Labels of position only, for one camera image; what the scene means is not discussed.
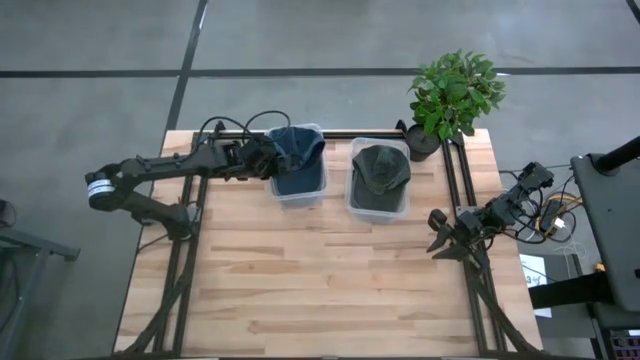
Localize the black cart base bar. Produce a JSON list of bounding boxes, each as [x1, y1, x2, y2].
[[528, 271, 617, 310]]

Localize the black plant pot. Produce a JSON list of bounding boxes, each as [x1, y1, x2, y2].
[[404, 123, 443, 163]]

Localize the black cart pole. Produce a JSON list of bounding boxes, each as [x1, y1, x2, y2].
[[593, 135, 640, 175]]

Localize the green leafy plant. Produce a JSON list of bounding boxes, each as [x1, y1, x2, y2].
[[408, 48, 507, 141]]

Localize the black cable bundle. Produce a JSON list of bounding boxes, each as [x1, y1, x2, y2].
[[492, 167, 584, 246]]

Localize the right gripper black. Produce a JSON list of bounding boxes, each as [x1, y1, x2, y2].
[[426, 207, 489, 262]]

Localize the white paper sheet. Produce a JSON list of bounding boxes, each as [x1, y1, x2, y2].
[[518, 253, 554, 319]]

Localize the black aluminium frame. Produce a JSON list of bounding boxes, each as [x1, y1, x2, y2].
[[117, 118, 549, 360]]

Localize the grey metal stand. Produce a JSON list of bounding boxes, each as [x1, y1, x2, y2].
[[0, 199, 81, 360]]

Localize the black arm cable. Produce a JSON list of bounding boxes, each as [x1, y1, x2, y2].
[[196, 109, 292, 151]]

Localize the olive grey cap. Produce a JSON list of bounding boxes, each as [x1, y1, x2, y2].
[[351, 144, 412, 213]]

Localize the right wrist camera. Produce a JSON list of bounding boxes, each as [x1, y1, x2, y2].
[[455, 204, 483, 221]]

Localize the clear plastic container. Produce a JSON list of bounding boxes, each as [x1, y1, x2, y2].
[[264, 122, 329, 209], [344, 136, 414, 225]]

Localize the blue denim cap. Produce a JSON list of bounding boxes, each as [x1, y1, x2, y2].
[[268, 125, 327, 197]]

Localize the black equipment cart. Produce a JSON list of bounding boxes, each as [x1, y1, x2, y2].
[[569, 149, 640, 314]]

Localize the yellow white power adapter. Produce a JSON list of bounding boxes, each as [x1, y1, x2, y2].
[[542, 199, 567, 237]]

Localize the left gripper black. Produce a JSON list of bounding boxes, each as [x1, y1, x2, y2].
[[234, 137, 294, 182]]

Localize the thin black floor cable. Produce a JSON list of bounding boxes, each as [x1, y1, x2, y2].
[[498, 162, 574, 175]]

